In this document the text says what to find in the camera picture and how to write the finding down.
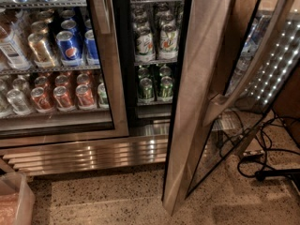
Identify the white green can far left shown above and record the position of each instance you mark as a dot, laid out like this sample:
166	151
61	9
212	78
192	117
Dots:
145	51

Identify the green soda can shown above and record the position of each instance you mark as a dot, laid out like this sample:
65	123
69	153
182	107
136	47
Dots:
165	91

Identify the blue Pepsi can edge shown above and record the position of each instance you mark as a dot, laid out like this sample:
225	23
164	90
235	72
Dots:
91	47

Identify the red soda can middle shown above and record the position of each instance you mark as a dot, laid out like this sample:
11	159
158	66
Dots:
63	98

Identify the red soda can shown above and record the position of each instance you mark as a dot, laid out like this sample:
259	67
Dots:
85	97
63	98
42	100

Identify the clear plastic storage bin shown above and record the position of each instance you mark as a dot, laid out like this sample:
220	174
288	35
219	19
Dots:
16	200

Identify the red soda can left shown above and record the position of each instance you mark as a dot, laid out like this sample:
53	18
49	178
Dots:
42	100

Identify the clear labelled bottle left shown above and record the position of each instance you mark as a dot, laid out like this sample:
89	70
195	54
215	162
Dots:
13	49

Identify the glass fridge door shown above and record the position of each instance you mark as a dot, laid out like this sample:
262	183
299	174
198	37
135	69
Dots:
49	17
235	56

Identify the stainless fridge bottom grille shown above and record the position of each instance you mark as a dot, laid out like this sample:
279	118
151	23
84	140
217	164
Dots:
38	148

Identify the blue Pepsi can front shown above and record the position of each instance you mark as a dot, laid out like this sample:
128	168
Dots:
71	49

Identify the silver can lower left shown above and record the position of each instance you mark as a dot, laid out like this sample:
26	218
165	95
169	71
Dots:
19	102

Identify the gold soda can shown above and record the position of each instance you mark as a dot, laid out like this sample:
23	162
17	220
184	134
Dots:
42	49

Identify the red soda can right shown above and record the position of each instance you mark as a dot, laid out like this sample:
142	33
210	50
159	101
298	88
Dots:
85	97

